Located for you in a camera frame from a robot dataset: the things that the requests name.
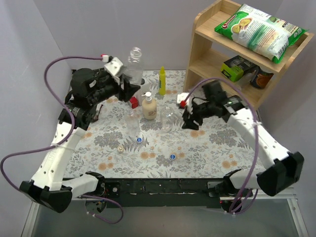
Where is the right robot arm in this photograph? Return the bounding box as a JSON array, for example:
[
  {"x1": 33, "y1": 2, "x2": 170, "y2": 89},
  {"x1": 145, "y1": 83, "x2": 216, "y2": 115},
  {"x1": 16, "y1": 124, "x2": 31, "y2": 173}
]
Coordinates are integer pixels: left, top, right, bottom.
[{"x1": 176, "y1": 80, "x2": 304, "y2": 197}]

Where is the yellow-green tube bottle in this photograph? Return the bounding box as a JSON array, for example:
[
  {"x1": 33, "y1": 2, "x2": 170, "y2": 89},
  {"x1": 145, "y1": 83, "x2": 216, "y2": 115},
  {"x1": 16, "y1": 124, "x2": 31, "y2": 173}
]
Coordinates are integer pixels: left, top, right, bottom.
[{"x1": 159, "y1": 66, "x2": 166, "y2": 96}]

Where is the clear plastic bottle middle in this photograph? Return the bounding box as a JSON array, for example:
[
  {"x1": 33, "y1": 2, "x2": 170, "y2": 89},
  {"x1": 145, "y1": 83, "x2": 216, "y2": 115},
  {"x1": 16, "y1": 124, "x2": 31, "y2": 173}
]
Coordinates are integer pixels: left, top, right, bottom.
[{"x1": 160, "y1": 106, "x2": 174, "y2": 132}]

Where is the green chips bag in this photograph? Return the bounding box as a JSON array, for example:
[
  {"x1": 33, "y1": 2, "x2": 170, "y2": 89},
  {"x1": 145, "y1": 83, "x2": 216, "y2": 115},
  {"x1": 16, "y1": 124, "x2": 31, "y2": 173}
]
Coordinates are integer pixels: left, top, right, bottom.
[{"x1": 214, "y1": 4, "x2": 307, "y2": 64}]

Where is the red toothpaste box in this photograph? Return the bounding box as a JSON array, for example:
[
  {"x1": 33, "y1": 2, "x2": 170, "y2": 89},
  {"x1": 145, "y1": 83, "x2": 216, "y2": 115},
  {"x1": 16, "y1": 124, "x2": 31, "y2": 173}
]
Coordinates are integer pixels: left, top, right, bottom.
[{"x1": 129, "y1": 96, "x2": 139, "y2": 109}]

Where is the beige pump lotion bottle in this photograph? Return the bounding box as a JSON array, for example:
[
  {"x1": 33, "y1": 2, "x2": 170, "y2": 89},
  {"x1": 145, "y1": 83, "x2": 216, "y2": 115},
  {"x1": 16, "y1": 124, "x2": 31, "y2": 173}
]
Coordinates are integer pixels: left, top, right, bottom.
[{"x1": 142, "y1": 91, "x2": 157, "y2": 120}]

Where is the white bottle black cap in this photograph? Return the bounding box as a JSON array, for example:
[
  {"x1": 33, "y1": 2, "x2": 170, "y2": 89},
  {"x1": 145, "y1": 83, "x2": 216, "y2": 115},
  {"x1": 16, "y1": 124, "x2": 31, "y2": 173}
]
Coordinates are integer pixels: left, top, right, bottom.
[{"x1": 139, "y1": 78, "x2": 151, "y2": 99}]

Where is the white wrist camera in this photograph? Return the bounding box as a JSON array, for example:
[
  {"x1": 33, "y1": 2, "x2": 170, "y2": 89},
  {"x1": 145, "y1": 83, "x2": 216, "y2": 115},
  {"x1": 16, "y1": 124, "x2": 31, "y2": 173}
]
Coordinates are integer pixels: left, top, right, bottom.
[
  {"x1": 103, "y1": 56, "x2": 124, "y2": 77},
  {"x1": 176, "y1": 92, "x2": 193, "y2": 114}
]

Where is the green black box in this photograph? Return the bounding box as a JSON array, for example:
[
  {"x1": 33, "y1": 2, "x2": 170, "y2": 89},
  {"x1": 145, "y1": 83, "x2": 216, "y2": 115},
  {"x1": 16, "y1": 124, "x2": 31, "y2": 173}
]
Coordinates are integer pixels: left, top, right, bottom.
[{"x1": 221, "y1": 55, "x2": 257, "y2": 82}]

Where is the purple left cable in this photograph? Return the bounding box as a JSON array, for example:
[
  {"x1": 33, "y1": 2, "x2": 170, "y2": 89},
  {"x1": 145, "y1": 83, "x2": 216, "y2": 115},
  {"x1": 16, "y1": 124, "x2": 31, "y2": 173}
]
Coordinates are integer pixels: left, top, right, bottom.
[{"x1": 0, "y1": 54, "x2": 109, "y2": 192}]

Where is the clear small bottle on shelf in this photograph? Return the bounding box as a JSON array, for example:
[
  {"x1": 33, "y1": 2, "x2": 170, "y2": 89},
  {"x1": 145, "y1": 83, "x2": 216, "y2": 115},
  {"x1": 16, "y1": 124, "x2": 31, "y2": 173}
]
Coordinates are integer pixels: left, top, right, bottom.
[{"x1": 237, "y1": 71, "x2": 257, "y2": 88}]

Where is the tin can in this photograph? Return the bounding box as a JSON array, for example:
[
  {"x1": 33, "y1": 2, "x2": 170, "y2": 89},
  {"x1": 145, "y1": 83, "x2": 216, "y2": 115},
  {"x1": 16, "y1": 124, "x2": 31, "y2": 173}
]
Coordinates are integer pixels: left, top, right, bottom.
[{"x1": 250, "y1": 67, "x2": 274, "y2": 89}]

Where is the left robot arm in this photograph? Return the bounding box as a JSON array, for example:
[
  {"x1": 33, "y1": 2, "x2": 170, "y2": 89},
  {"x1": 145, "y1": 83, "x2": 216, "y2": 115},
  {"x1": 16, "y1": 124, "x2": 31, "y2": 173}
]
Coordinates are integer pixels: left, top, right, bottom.
[{"x1": 19, "y1": 68, "x2": 141, "y2": 213}]

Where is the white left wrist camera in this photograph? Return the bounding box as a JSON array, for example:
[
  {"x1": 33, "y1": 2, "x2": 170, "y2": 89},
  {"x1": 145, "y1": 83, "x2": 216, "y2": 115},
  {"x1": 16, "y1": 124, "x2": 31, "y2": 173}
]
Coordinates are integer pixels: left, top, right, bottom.
[{"x1": 103, "y1": 56, "x2": 124, "y2": 77}]

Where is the clear plastic bottle left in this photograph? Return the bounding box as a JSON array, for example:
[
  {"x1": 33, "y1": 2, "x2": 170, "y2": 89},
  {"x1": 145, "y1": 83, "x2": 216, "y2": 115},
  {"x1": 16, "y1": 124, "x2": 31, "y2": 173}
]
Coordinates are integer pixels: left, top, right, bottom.
[{"x1": 125, "y1": 109, "x2": 140, "y2": 136}]

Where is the wooden shelf unit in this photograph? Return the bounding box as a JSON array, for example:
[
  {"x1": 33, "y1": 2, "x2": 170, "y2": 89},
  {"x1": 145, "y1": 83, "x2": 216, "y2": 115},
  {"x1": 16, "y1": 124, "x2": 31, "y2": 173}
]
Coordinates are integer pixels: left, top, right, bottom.
[{"x1": 183, "y1": 0, "x2": 314, "y2": 109}]

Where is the clear plastic bottle large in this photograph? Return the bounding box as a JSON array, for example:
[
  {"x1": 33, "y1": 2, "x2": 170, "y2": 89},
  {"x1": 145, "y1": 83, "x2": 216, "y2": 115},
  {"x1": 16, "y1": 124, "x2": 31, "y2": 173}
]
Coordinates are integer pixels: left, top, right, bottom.
[{"x1": 123, "y1": 47, "x2": 143, "y2": 85}]

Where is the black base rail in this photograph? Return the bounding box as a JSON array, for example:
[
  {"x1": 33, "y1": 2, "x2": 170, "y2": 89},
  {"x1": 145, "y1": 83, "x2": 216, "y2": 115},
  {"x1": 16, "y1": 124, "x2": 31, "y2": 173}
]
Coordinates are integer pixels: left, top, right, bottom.
[{"x1": 101, "y1": 178, "x2": 232, "y2": 208}]

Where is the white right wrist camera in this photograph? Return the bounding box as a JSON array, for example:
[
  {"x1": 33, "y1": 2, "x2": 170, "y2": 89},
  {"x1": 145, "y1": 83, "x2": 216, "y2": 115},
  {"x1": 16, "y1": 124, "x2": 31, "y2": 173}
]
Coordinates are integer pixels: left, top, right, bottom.
[{"x1": 176, "y1": 92, "x2": 193, "y2": 114}]

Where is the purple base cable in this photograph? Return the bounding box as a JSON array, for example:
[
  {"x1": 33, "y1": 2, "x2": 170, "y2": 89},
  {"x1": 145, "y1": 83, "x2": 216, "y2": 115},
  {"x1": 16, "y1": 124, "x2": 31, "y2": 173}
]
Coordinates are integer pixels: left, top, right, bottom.
[{"x1": 81, "y1": 195, "x2": 124, "y2": 225}]

